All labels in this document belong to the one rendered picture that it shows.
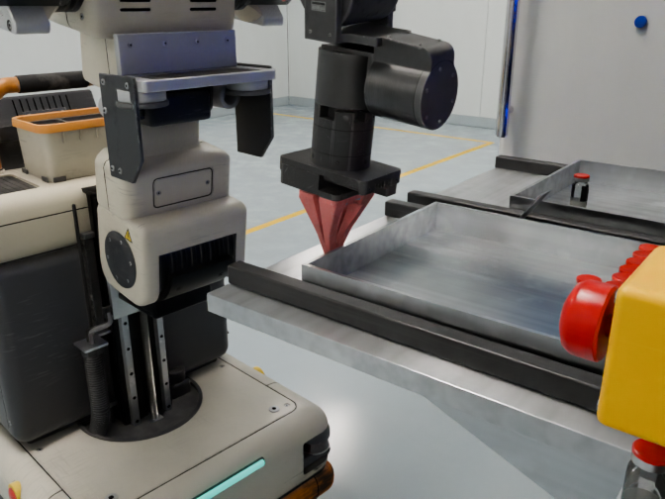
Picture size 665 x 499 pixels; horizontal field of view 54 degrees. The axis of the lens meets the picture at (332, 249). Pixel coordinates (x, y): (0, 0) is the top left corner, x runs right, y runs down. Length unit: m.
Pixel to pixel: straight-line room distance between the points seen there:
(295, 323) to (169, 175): 0.62
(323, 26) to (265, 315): 0.26
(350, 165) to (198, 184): 0.62
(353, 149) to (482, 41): 6.01
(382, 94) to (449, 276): 0.22
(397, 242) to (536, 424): 0.33
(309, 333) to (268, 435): 0.91
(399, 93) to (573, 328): 0.28
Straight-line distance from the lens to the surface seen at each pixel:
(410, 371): 0.52
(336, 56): 0.59
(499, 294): 0.66
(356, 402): 2.07
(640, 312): 0.31
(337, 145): 0.60
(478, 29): 6.61
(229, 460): 1.42
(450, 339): 0.53
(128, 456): 1.46
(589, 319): 0.34
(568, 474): 0.61
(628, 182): 1.09
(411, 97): 0.54
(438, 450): 1.90
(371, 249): 0.71
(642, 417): 0.33
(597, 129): 1.46
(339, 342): 0.56
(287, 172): 0.63
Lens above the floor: 1.15
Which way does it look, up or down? 21 degrees down
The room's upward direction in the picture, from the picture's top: straight up
